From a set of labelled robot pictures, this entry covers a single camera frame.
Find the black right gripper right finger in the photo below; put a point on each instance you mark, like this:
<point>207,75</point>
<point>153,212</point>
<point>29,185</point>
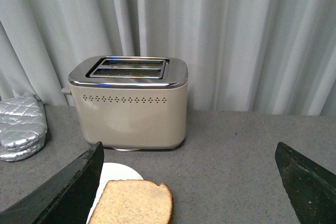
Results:
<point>309,186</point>

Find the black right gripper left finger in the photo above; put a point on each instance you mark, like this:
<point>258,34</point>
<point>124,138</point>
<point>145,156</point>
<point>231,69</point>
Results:
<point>67,197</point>

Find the brown bread slice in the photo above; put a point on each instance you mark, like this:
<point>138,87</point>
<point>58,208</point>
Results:
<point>134,201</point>

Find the beige two-slot toaster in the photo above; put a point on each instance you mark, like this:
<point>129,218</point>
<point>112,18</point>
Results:
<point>131,102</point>

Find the white round plate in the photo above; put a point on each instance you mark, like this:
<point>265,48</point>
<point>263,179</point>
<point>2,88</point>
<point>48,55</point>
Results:
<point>113,171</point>

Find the silver quilted oven mitt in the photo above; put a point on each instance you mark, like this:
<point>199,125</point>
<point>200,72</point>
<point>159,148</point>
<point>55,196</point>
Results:
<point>23,128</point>

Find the grey curtain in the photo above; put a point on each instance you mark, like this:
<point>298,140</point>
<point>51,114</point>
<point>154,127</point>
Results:
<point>269,56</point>

